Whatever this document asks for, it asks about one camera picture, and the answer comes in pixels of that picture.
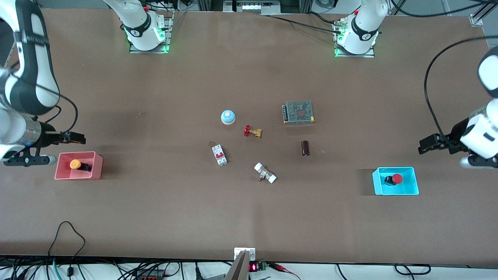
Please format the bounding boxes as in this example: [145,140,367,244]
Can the yellow push button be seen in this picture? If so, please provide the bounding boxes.
[70,159,93,172]

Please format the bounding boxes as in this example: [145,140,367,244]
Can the pink plastic bin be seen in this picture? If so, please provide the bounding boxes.
[54,151,103,180]

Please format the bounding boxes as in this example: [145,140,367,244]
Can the cyan plastic bin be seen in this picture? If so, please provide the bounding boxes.
[372,167,419,196]

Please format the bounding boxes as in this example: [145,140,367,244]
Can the metal mesh power supply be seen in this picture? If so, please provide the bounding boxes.
[282,100,315,125]

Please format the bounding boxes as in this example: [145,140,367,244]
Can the white red circuit breaker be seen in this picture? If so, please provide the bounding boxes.
[212,144,228,166]

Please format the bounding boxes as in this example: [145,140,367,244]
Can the metal fitting white caps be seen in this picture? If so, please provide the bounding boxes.
[254,162,277,184]

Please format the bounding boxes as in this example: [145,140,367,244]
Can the red clip lead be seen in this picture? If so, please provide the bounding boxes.
[268,262,301,280]

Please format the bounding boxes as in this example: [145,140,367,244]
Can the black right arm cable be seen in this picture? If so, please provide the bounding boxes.
[37,82,79,135]

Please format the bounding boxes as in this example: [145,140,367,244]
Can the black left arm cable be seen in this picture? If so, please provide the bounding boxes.
[424,35,498,137]

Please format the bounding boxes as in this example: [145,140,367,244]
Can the black looped table cable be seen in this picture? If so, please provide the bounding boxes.
[47,221,86,275]

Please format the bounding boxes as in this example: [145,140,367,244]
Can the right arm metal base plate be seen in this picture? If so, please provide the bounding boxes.
[129,12,172,54]

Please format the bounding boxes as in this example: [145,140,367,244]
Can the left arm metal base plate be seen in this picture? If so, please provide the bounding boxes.
[334,17,376,58]

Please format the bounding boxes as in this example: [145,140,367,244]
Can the black cable to arm base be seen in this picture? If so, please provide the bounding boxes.
[259,12,343,35]

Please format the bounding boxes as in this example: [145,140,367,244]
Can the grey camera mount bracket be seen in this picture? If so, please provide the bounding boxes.
[226,247,256,280]

